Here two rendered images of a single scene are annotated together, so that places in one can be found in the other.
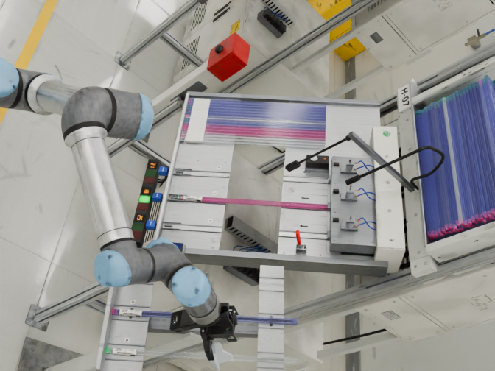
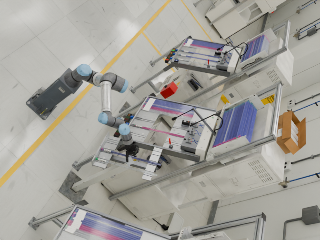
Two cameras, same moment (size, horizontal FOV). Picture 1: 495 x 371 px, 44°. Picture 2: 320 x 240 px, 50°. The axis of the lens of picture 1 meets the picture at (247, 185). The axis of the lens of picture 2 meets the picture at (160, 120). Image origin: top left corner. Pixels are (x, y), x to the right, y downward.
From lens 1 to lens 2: 130 cm
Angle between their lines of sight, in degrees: 16
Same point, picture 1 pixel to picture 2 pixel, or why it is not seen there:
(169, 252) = (120, 120)
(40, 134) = (94, 105)
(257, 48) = (184, 93)
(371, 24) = (229, 89)
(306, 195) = (178, 132)
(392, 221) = (204, 142)
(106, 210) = (105, 103)
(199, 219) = (139, 133)
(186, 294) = (122, 129)
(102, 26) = (127, 76)
